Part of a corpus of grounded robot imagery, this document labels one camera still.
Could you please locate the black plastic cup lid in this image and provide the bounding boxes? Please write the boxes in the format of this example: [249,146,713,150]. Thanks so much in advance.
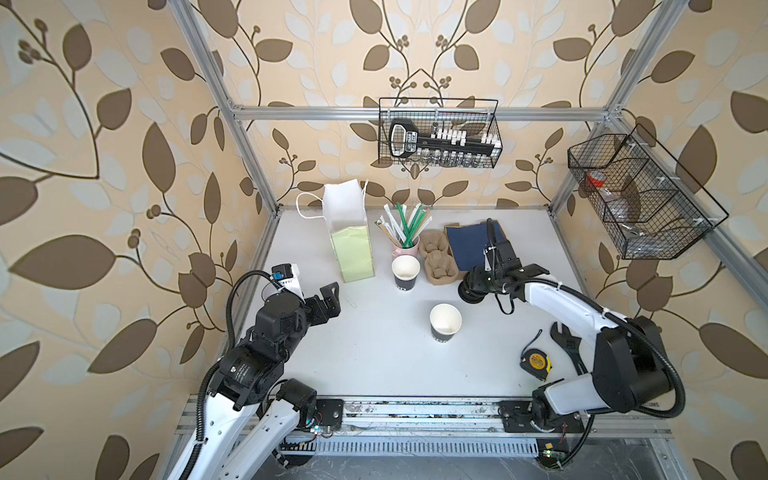
[458,281,487,305]

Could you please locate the brown pulp cup carrier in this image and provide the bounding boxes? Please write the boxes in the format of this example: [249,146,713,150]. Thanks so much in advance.
[418,229,460,286]

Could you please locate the black paper coffee cup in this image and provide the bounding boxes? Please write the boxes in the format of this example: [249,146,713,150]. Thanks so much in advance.
[429,303,463,343]

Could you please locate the white green paper bag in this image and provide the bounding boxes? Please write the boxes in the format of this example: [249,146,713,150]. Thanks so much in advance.
[295,180,375,283]

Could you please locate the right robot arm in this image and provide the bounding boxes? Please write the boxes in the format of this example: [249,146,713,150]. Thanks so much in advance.
[459,219,687,430]

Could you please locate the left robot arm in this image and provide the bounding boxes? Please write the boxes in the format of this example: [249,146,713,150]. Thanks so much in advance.
[169,263,341,479]

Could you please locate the pink straw holder cup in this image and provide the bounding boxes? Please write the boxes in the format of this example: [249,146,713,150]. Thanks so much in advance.
[392,237,419,259]

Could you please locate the remaining black paper cup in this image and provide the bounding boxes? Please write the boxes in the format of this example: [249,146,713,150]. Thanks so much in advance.
[391,255,421,291]

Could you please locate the yellow tape measure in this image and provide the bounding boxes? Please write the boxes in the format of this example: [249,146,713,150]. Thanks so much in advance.
[519,348,552,381]

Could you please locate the white wrapped straw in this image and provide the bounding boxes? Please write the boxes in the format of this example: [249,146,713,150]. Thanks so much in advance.
[384,204,405,247]

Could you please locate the black wrench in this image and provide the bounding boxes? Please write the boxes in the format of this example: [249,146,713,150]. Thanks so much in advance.
[550,322,588,375]

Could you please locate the red item in basket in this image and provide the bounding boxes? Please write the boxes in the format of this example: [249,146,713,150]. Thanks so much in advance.
[586,170,607,190]

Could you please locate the black tool in basket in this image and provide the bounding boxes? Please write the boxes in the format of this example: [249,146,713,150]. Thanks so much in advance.
[384,118,502,159]

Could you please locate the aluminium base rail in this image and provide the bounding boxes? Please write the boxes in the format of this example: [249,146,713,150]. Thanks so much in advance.
[277,396,676,460]

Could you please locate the back wire basket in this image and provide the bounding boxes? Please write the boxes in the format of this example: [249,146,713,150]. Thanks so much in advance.
[377,96,503,169]

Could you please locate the wire basket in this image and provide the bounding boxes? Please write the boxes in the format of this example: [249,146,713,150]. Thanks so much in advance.
[377,96,503,169]
[567,124,729,260]

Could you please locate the right wire basket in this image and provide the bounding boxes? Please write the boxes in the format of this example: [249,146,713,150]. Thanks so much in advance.
[567,124,729,260]

